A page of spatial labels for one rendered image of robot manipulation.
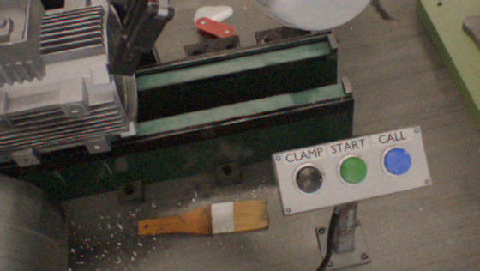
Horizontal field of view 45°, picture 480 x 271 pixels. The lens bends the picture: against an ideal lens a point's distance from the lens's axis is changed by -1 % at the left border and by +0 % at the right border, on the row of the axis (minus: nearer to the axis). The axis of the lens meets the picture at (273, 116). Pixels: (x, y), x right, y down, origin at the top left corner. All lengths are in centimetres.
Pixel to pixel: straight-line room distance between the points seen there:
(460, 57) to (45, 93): 68
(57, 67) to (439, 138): 60
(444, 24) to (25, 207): 77
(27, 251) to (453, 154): 66
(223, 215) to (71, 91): 31
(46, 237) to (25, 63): 22
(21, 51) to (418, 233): 61
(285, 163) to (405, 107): 43
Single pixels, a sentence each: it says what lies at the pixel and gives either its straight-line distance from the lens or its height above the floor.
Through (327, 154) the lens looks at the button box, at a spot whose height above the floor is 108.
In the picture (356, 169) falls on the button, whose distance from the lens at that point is 65.
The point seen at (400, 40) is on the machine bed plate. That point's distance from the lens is 113.
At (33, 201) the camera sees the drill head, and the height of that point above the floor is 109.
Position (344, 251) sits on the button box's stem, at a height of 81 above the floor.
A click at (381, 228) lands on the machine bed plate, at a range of 92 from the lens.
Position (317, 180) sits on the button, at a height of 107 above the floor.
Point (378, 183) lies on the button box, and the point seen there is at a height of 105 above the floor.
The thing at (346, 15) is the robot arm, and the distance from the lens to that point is 41.
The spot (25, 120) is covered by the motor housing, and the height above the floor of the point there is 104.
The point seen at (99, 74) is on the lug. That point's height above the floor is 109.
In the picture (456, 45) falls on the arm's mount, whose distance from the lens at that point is 109.
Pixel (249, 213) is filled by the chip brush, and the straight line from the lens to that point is 92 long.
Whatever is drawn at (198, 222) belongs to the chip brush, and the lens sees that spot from 93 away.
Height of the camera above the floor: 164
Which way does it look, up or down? 55 degrees down
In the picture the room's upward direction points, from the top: 7 degrees counter-clockwise
